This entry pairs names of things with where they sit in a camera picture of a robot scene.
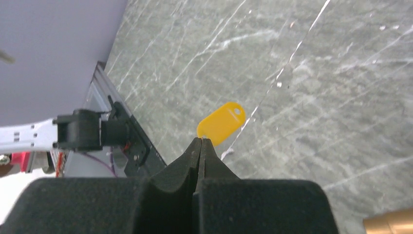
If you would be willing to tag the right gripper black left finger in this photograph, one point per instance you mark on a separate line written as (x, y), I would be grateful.
(161, 204)

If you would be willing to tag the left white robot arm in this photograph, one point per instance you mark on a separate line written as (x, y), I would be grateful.
(82, 131)

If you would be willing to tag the yellow key tag with keyring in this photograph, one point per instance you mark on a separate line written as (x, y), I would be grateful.
(221, 123)

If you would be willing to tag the red pink object outside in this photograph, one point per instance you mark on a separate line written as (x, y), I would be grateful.
(21, 159)

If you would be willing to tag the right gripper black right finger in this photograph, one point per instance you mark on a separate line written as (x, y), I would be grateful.
(226, 204)

